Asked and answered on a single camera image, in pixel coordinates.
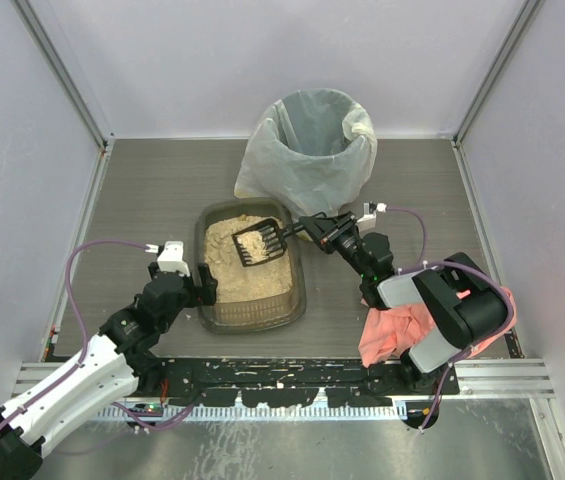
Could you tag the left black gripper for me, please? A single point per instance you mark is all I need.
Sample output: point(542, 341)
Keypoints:
point(200, 288)

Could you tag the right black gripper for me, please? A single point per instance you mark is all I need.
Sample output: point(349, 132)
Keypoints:
point(326, 233)

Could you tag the black litter scoop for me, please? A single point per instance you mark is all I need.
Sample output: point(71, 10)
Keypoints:
point(264, 241)

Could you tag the bin with white bag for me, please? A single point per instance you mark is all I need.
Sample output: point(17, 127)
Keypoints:
point(313, 151)

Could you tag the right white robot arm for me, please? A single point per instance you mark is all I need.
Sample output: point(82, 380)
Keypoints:
point(469, 308)

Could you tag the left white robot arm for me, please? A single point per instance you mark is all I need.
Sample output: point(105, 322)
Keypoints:
point(113, 364)

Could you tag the beige cat litter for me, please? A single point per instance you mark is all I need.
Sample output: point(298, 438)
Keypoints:
point(235, 282)

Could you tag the pink cloth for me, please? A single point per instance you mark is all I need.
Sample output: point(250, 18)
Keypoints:
point(406, 329)

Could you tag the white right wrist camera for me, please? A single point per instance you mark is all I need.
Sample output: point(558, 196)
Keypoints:
point(368, 220)

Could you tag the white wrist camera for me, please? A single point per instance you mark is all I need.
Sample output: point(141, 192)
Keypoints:
point(170, 257)
point(368, 220)

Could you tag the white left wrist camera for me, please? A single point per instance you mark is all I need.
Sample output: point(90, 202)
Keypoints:
point(170, 257)

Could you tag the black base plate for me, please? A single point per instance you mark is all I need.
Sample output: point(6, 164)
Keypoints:
point(277, 383)

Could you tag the white slotted cable duct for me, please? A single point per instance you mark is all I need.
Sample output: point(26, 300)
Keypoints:
point(319, 411)

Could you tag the right aluminium frame post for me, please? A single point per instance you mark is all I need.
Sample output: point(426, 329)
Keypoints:
point(523, 20)

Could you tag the aluminium frame post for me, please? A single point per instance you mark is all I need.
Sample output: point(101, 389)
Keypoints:
point(523, 20)
point(59, 69)

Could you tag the left aluminium frame post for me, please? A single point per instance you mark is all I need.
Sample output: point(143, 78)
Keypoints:
point(59, 69)

